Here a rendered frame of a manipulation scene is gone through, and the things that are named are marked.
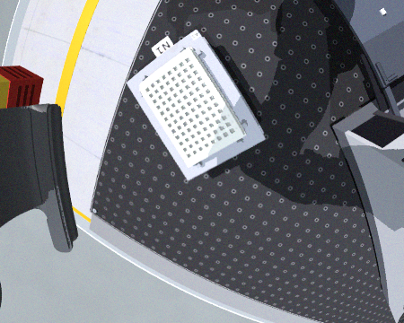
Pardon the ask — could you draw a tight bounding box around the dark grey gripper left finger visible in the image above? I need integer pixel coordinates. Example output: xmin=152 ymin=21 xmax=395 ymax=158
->
xmin=0 ymin=103 xmax=78 ymax=253

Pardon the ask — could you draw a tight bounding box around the white label with black lettering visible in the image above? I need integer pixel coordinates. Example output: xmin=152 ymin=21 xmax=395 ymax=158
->
xmin=152 ymin=36 xmax=173 ymax=57

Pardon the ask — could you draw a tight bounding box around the white well plate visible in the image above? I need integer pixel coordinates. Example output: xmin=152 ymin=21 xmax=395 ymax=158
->
xmin=139 ymin=47 xmax=247 ymax=167

